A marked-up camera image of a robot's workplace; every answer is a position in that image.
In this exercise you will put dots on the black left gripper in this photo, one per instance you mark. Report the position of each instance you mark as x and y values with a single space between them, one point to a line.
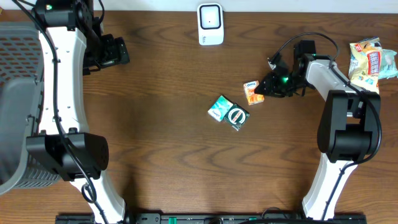
114 55

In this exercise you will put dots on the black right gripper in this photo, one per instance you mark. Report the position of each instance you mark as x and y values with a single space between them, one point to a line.
272 86

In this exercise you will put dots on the orange small box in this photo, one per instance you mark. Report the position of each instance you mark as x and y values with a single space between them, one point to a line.
251 96

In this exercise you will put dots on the dark green round-label packet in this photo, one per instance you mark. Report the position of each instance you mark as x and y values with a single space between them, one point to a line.
236 117

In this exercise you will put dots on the light teal small packet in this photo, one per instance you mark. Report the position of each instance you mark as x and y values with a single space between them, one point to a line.
220 108

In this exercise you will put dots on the yellow snack bag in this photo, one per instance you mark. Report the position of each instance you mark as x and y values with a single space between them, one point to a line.
365 64

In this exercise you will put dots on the teal snack packet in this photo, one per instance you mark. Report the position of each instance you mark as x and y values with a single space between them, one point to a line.
388 64

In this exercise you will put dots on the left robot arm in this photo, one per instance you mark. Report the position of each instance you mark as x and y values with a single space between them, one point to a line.
74 45

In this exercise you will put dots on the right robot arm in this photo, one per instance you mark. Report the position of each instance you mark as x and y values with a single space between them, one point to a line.
349 133

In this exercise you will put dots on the white barcode scanner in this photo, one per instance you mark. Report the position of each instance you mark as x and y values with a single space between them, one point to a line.
210 24

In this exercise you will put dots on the grey plastic mesh basket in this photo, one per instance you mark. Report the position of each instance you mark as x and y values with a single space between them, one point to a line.
22 90

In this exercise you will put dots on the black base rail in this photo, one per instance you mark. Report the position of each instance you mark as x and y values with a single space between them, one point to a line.
156 218

